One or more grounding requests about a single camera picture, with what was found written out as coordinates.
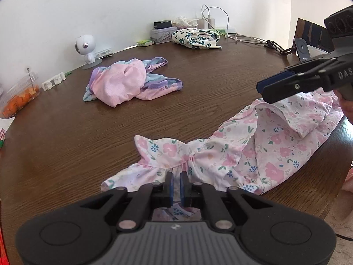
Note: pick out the person's right hand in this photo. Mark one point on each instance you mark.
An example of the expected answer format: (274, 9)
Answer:
(348, 110)

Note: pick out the white round robot figure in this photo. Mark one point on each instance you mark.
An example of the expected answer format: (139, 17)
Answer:
(85, 45)

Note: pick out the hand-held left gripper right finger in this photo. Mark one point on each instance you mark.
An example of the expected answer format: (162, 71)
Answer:
(182, 190)

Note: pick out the dark wooden chair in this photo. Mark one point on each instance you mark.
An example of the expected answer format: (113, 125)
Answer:
(317, 34)

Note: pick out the clear container with orange food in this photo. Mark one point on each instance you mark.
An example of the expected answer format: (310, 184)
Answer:
(19, 96)

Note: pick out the black folding phone stand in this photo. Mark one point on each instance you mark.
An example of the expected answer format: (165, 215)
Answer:
(278, 48)

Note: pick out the small white device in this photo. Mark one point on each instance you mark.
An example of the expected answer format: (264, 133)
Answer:
(103, 53)

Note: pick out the white charger adapter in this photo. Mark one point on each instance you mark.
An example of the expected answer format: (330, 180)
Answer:
(202, 23)
(211, 22)

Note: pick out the clear plastic box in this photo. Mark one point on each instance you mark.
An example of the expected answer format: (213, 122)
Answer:
(164, 34)

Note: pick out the green and white small pack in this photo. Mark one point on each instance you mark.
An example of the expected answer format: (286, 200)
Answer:
(144, 42)

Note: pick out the cream green-flowered garment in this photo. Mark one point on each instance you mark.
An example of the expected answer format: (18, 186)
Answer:
(193, 37)

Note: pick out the red snack packet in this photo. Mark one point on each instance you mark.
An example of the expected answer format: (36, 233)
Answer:
(2, 139)

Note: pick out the pastel pink blue purple garment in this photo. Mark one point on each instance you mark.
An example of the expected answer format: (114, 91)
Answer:
(121, 85)

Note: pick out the crumpled white tissue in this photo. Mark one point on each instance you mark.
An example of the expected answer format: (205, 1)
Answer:
(184, 21)

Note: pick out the green power strip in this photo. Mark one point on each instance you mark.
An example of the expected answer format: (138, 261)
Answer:
(227, 30)

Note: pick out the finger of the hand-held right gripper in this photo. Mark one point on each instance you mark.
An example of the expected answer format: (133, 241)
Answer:
(289, 89)
(273, 80)

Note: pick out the green pen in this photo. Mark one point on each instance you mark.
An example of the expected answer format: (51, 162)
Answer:
(68, 73)

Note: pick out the pink floral dress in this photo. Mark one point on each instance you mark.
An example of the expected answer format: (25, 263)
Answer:
(262, 149)

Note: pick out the small black box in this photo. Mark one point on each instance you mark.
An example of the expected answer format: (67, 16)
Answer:
(162, 24)

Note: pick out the white plastic clip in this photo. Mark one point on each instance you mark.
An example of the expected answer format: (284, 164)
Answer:
(53, 80)

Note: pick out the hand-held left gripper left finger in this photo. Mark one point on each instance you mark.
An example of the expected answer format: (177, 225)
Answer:
(170, 190)

